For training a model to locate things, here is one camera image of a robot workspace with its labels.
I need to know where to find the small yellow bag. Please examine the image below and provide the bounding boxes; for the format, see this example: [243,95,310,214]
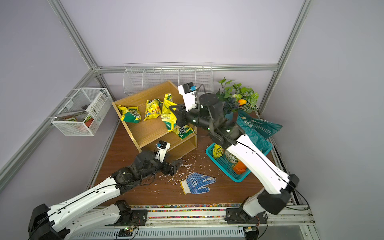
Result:
[213,144,223,160]

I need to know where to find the teal plastic basket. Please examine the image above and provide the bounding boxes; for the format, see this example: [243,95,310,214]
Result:
[205,142,274,183]

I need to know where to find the large green soil bag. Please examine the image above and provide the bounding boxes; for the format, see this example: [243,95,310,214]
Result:
[223,109,283,175]

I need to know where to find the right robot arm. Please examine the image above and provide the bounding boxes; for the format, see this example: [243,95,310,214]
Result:
[168,94,300,217]

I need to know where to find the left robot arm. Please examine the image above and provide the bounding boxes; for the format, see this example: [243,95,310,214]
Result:
[28,151,183,240]

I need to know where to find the small bag lower shelf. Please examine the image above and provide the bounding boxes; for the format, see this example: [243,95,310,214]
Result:
[173,125,195,140]

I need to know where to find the wooden two-tier shelf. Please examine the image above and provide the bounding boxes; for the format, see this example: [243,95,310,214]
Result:
[112,81,198,161]

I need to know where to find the yellow green bag left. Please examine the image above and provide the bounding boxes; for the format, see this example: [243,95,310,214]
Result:
[117,105,142,124]

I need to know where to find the blue dotted work glove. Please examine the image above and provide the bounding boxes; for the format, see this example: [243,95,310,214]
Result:
[181,173,216,195]

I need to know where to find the teal vase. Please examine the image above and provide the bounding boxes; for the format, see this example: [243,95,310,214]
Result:
[225,112,234,121]

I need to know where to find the artificial green plant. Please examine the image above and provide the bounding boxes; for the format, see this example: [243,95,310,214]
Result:
[216,78,259,115]

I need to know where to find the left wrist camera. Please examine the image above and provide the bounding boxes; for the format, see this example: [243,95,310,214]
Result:
[155,141,171,163]

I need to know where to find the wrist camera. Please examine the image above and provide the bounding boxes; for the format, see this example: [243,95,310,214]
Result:
[178,82,197,112]
[155,141,171,163]

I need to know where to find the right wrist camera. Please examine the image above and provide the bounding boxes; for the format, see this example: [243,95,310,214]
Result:
[178,82,197,112]

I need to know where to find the white wire wall rack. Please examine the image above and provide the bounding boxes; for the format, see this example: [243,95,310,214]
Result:
[123,62,214,95]

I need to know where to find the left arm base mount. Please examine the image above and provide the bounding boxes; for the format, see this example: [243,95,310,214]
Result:
[107,200,148,227]

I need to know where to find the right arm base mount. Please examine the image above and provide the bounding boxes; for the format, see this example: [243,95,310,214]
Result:
[224,197,268,226]

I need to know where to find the white wire side basket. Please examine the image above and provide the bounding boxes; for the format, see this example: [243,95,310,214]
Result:
[51,88,112,137]

